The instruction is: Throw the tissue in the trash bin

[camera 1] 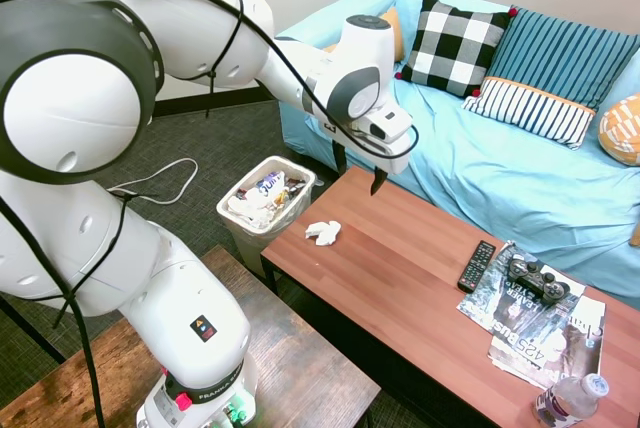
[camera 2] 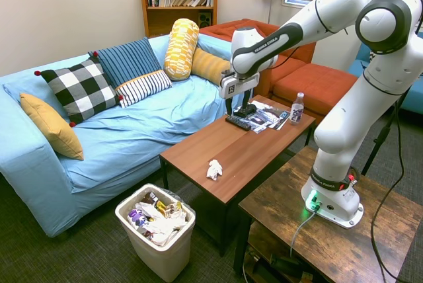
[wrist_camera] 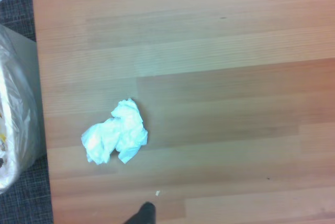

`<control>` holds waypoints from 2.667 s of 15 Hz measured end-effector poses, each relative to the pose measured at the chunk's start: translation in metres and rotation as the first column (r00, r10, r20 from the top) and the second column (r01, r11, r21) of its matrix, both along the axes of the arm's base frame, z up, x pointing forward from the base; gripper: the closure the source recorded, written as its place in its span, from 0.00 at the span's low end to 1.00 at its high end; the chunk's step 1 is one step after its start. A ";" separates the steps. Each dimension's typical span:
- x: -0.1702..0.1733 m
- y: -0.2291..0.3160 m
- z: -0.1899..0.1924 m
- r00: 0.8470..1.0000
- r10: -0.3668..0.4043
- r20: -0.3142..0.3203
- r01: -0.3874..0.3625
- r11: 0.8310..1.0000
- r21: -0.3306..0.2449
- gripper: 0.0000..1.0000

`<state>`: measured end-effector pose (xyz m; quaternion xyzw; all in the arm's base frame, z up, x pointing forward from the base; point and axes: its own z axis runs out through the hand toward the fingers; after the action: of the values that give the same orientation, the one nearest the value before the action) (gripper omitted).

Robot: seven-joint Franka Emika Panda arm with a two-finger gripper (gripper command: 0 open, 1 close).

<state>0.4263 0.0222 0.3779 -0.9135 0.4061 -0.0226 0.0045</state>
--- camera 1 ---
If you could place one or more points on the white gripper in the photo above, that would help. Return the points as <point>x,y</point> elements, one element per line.
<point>387,155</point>

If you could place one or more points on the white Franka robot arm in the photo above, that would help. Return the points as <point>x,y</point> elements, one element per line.
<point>200,23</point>

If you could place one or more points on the thin white discarded tissue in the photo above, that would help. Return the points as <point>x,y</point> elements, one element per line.
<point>250,210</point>

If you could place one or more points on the cream plastic trash bin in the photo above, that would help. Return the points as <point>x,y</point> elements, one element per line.
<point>250,248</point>

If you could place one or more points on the large brown snack wrapper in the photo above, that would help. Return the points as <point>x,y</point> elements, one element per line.
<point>296,182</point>

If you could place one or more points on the yellow snack wrapper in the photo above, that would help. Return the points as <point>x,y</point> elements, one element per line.
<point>281,196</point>

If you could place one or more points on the hint water bottle purple label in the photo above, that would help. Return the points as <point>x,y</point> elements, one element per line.
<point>270,183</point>

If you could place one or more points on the reddish wooden coffee table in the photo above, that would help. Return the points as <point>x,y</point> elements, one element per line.
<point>400,273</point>

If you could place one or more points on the small brown meiji wrapper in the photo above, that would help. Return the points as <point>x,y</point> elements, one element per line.
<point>241,193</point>

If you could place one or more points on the plain orange pillow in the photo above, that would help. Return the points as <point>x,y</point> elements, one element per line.
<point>395,33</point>

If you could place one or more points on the sofa with blue cover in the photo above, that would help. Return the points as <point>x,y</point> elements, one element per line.
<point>500,173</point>

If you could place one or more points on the black white checkered pillow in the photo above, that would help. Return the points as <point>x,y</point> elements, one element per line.
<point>450,48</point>

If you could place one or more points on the black remote control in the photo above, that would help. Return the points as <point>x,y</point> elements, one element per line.
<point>477,265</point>

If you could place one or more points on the white navy striped pillow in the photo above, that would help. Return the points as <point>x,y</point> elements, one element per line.
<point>530,110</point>

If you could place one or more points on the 425 Business magazine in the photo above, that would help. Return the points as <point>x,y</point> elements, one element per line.
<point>500,305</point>

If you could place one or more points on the black game controller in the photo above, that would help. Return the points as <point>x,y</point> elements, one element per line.
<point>530,278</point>

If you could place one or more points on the rustic brown wooden table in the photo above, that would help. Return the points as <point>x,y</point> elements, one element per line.
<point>300,373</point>

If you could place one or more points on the teal striped pillow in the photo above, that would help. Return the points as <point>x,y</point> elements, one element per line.
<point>560,58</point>

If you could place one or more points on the orange white patterned pillow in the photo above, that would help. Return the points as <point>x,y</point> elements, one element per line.
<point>622,130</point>

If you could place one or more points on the brown object at sofa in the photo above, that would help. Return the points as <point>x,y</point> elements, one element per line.
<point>635,235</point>

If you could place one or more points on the clear water bottle white cap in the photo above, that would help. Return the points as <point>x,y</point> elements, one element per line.
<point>570,403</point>

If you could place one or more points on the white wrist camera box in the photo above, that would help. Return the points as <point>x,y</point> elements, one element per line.
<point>387,123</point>

